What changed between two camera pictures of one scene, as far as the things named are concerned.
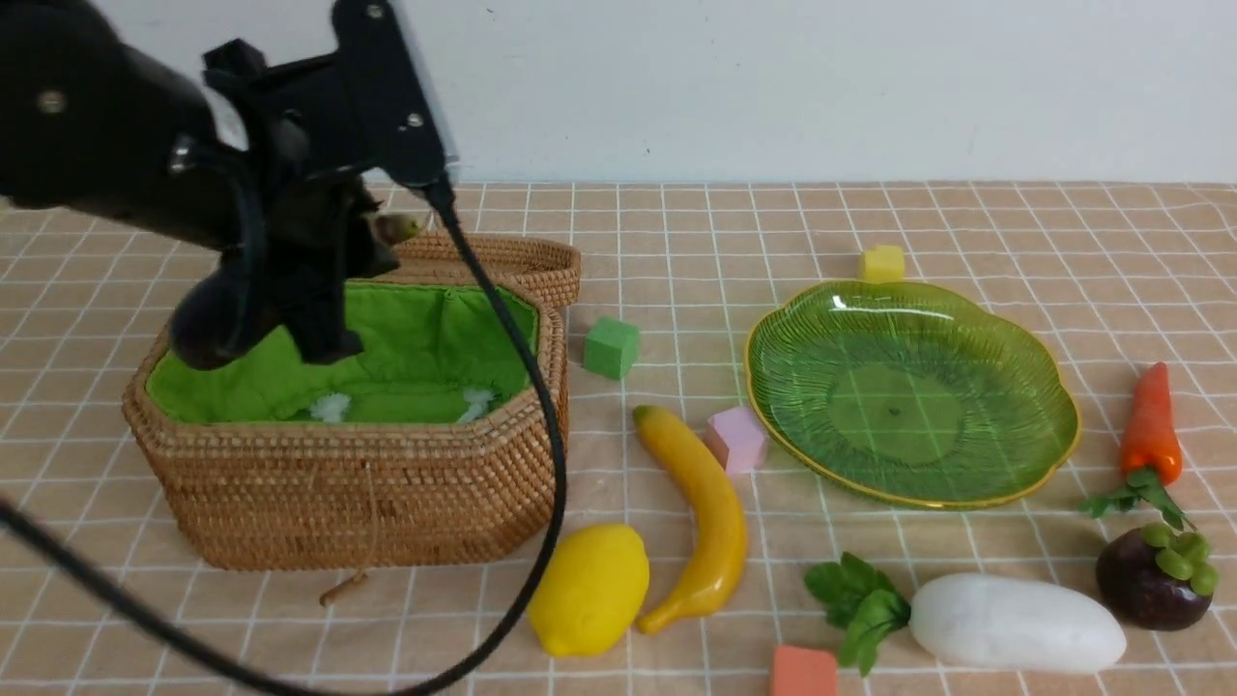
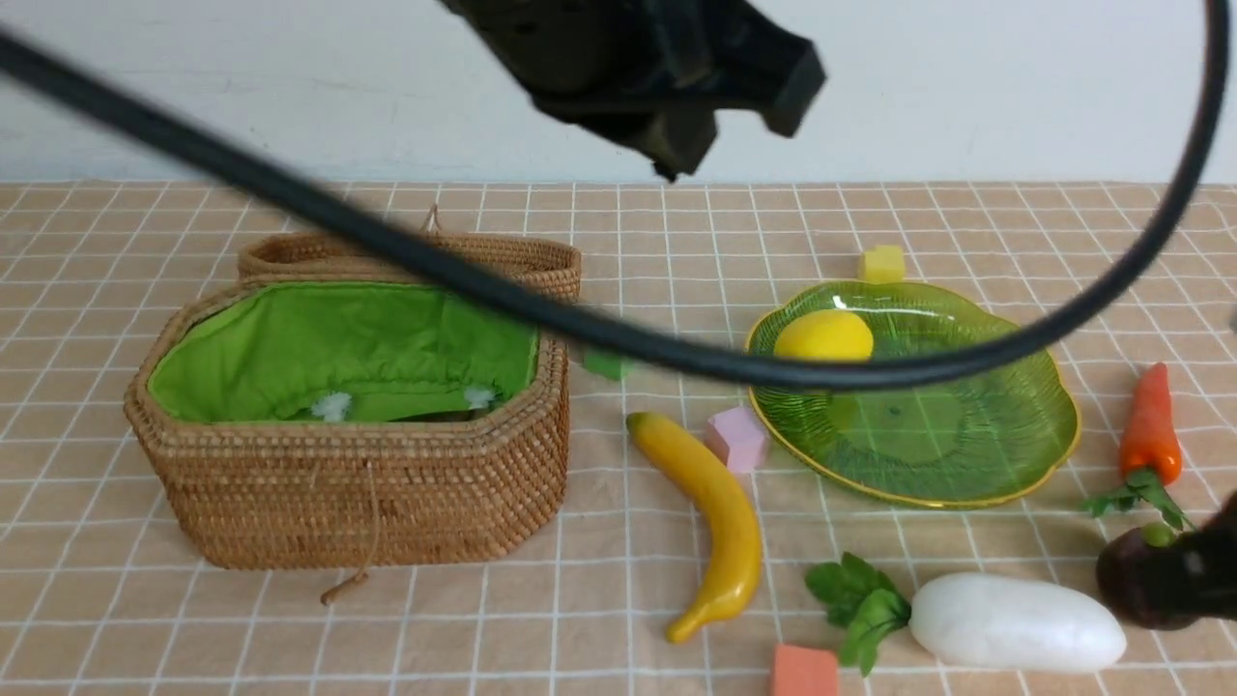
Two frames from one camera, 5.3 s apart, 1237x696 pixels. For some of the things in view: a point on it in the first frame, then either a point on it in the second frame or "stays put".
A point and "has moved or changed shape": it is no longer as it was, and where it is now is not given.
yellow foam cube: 883,265 stays put
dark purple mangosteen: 1156,578 stays put
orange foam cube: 803,672 stays put
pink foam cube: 735,437 stays put
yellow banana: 723,542 has moved or changed shape
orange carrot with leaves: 1151,450 stays put
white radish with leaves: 992,623 stays put
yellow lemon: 589,589 → 824,335
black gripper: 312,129 → 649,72
